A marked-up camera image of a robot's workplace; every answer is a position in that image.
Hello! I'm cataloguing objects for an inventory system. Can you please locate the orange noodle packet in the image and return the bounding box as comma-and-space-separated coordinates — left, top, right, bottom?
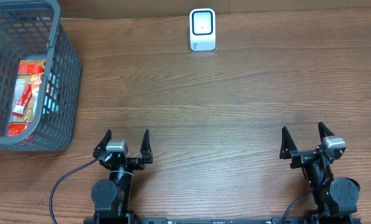
6, 59, 46, 137

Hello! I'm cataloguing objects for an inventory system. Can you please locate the right black cable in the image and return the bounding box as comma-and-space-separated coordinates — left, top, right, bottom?
281, 189, 314, 224

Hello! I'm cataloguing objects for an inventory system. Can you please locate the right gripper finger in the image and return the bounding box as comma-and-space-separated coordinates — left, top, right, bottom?
317, 121, 334, 141
279, 126, 298, 159

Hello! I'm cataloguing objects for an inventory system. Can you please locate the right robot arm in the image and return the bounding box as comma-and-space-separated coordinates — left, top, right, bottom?
279, 122, 361, 223

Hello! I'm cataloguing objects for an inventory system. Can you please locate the left black cable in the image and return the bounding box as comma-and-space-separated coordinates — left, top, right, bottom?
49, 157, 101, 224

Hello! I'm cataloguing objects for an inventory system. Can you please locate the grey plastic mesh basket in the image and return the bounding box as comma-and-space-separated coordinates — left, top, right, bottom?
0, 0, 82, 152

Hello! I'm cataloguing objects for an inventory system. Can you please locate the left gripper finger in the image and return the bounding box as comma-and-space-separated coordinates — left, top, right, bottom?
140, 129, 153, 164
93, 129, 111, 158

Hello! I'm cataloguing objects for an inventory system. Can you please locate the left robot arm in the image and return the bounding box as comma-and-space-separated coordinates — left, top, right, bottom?
83, 130, 153, 224

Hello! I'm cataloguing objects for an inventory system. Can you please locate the red white stick packet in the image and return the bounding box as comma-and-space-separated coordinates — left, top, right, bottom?
12, 73, 42, 117

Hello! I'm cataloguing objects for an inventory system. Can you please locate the black cable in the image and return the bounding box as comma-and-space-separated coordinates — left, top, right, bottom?
49, 157, 101, 224
281, 189, 314, 224

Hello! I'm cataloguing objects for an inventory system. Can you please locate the white barcode scanner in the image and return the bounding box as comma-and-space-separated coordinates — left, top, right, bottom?
189, 8, 216, 52

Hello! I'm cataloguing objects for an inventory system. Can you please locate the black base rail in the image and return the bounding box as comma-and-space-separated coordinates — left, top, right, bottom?
83, 217, 362, 224

